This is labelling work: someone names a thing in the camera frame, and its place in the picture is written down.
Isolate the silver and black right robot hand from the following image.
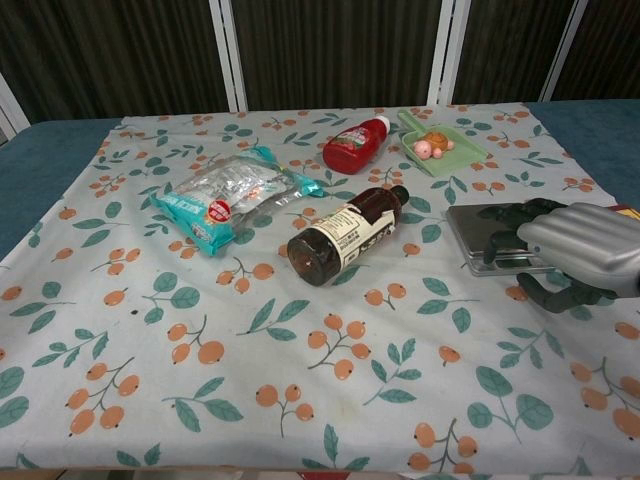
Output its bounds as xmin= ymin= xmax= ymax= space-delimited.
xmin=477 ymin=197 xmax=640 ymax=316

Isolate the green plastic dustpan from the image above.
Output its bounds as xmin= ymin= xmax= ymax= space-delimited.
xmin=397 ymin=108 xmax=487 ymax=177

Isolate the pink and orange turtle toy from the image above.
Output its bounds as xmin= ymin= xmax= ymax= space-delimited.
xmin=410 ymin=128 xmax=455 ymax=161

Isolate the brown labelled sauce bottle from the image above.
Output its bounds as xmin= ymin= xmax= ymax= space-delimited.
xmin=287 ymin=183 xmax=411 ymax=287

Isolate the teal and clear snack bag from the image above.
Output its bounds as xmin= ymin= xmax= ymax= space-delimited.
xmin=149 ymin=144 xmax=329 ymax=259

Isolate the red ketchup squeeze bottle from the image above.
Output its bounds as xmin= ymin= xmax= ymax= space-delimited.
xmin=322 ymin=114 xmax=392 ymax=176

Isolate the floral print tablecloth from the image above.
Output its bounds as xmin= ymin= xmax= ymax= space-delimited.
xmin=0 ymin=102 xmax=640 ymax=480

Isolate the white partition frame post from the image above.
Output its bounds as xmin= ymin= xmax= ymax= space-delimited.
xmin=538 ymin=0 xmax=589 ymax=101
xmin=428 ymin=0 xmax=467 ymax=105
xmin=209 ymin=0 xmax=250 ymax=112
xmin=0 ymin=73 xmax=30 ymax=144

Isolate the small digital scale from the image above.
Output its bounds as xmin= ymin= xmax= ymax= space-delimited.
xmin=445 ymin=202 xmax=571 ymax=279

